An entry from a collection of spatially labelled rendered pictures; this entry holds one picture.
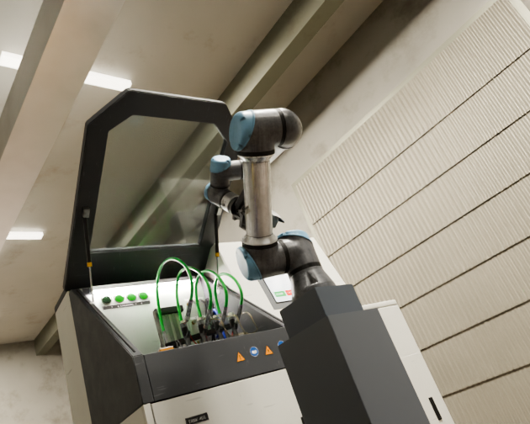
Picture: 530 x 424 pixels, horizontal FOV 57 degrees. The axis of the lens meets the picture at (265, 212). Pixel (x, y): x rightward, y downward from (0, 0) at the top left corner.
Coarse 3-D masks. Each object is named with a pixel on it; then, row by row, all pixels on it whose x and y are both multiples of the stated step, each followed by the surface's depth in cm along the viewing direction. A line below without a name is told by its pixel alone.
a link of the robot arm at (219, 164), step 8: (216, 160) 180; (224, 160) 180; (216, 168) 180; (224, 168) 180; (232, 168) 182; (240, 168) 183; (216, 176) 181; (224, 176) 181; (232, 176) 183; (240, 176) 185; (216, 184) 183; (224, 184) 183
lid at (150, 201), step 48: (144, 96) 201; (96, 144) 199; (144, 144) 213; (192, 144) 226; (96, 192) 209; (144, 192) 224; (192, 192) 239; (96, 240) 222; (144, 240) 237; (192, 240) 253
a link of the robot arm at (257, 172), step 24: (240, 120) 143; (264, 120) 144; (240, 144) 143; (264, 144) 145; (264, 168) 149; (264, 192) 150; (264, 216) 152; (264, 240) 154; (240, 264) 160; (264, 264) 154
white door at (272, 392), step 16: (224, 384) 177; (240, 384) 180; (256, 384) 183; (272, 384) 187; (288, 384) 190; (176, 400) 165; (192, 400) 168; (208, 400) 171; (224, 400) 174; (240, 400) 177; (256, 400) 180; (272, 400) 183; (288, 400) 187; (160, 416) 159; (176, 416) 162; (192, 416) 165; (208, 416) 167; (224, 416) 170; (240, 416) 173; (256, 416) 176; (272, 416) 180; (288, 416) 183
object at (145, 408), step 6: (156, 402) 163; (144, 408) 158; (150, 408) 159; (132, 414) 166; (138, 414) 162; (144, 414) 158; (150, 414) 158; (126, 420) 170; (132, 420) 166; (138, 420) 162; (144, 420) 158; (150, 420) 157
